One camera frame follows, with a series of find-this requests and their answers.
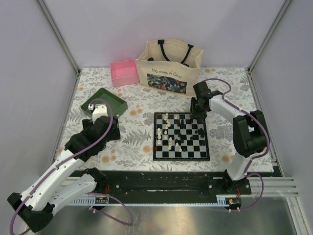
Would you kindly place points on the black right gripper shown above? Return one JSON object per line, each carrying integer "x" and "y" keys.
{"x": 201, "y": 116}

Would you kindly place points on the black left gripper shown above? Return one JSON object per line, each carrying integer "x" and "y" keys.
{"x": 115, "y": 133}

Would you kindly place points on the black white chess board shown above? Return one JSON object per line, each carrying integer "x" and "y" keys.
{"x": 194, "y": 148}

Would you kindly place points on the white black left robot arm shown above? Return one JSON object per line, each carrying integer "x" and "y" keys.
{"x": 38, "y": 204}

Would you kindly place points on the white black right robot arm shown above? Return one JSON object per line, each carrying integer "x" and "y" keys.
{"x": 250, "y": 137}

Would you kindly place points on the beige canvas tote bag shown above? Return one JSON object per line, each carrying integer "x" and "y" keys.
{"x": 170, "y": 65}

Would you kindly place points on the pink plastic box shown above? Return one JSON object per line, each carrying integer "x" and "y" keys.
{"x": 124, "y": 73}

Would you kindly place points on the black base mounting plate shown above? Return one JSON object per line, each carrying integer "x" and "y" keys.
{"x": 118, "y": 182}

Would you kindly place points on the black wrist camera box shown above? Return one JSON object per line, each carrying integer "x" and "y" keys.
{"x": 202, "y": 91}

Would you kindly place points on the white slotted cable duct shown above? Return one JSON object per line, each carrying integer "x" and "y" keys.
{"x": 90, "y": 201}

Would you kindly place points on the right aluminium corner post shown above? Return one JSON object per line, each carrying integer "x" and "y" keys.
{"x": 282, "y": 11}

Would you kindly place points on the aluminium corner post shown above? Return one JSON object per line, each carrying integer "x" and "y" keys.
{"x": 282, "y": 11}
{"x": 55, "y": 29}

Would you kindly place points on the left aluminium corner post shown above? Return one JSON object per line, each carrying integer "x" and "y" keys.
{"x": 55, "y": 29}

